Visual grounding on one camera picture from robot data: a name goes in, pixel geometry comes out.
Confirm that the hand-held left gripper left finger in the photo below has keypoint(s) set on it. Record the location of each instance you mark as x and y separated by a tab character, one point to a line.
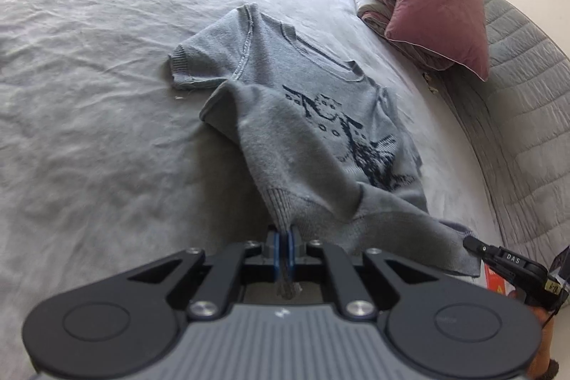
278	255

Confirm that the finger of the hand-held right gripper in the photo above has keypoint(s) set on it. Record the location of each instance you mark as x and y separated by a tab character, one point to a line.
478	248

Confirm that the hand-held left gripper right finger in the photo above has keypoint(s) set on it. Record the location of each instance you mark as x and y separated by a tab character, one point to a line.
293	255

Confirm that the grey knit sweater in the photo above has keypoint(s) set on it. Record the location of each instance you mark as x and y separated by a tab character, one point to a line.
289	130

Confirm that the person's right hand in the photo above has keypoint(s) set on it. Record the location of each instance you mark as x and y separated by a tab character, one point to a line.
544	335

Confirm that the red paper packet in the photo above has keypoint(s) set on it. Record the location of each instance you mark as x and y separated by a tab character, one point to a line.
495	280

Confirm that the grey quilted headboard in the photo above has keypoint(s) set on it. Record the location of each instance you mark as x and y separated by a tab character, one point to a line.
525	117

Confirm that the small brown scrap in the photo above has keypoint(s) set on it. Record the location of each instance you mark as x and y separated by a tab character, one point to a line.
431	81

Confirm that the bed with grey sheet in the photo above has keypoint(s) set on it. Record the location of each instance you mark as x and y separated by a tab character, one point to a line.
111	95

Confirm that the pink velvet pillow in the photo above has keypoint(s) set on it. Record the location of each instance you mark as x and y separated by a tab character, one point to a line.
438	1

